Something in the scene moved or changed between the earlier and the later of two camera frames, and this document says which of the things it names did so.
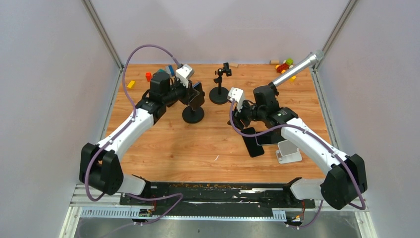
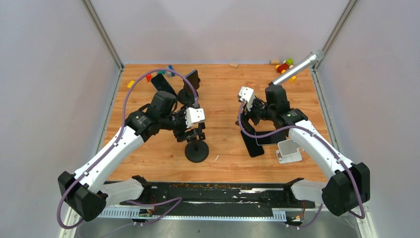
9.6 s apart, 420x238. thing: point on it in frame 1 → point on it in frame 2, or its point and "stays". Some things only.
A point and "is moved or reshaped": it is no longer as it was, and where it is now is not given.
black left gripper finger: x=189 y=86 → x=201 y=126
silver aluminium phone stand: x=287 y=152 stays
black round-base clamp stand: x=219 y=95 → x=196 y=150
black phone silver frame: x=273 y=137 stays
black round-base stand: x=191 y=116 is moved or reshaped
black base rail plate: x=215 y=200 stays
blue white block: x=170 y=70 stays
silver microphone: x=314 y=57 stays
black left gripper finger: x=192 y=93 → x=185 y=136
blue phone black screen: x=199 y=99 is moved or reshaped
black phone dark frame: x=254 y=149 stays
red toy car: x=287 y=64 stays
